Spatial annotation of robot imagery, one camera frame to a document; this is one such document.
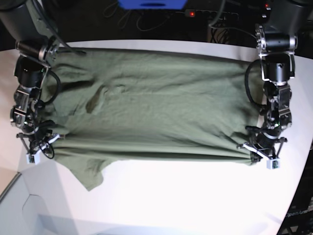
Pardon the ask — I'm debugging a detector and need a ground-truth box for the black power strip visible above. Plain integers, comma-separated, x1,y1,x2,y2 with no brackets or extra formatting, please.
184,9,239,21

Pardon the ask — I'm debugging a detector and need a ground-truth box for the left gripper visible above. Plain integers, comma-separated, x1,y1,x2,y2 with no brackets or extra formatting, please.
237,126,286,165

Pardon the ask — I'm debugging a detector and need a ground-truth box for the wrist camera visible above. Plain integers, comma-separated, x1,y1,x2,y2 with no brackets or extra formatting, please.
26,152,41,165
266,158,281,170

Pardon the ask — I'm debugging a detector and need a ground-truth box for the green t-shirt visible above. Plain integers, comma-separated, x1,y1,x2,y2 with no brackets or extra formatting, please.
38,49,259,190

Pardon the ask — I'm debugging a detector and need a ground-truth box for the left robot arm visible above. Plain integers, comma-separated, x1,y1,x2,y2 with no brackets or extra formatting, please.
238,0,313,169

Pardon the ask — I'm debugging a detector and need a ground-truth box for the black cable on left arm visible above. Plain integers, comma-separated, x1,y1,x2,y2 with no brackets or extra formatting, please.
244,60,266,108

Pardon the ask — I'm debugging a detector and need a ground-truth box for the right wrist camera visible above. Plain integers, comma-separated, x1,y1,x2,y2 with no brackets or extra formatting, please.
26,152,41,165

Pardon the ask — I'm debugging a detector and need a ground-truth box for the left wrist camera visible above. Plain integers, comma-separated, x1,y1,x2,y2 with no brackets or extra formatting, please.
266,158,281,170

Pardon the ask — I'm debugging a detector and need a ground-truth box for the blue box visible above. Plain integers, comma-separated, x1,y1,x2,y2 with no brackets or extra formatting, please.
118,0,187,10

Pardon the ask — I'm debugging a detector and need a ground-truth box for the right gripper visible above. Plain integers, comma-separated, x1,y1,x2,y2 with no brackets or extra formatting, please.
16,129,66,159

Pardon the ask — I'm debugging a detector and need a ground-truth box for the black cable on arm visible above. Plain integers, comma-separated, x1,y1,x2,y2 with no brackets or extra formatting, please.
36,70,62,106
244,60,266,108

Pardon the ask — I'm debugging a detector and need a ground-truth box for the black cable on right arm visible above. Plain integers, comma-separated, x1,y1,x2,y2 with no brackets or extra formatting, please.
36,70,62,106

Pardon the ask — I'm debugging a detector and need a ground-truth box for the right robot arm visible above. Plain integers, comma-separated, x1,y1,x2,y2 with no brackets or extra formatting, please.
0,0,61,164

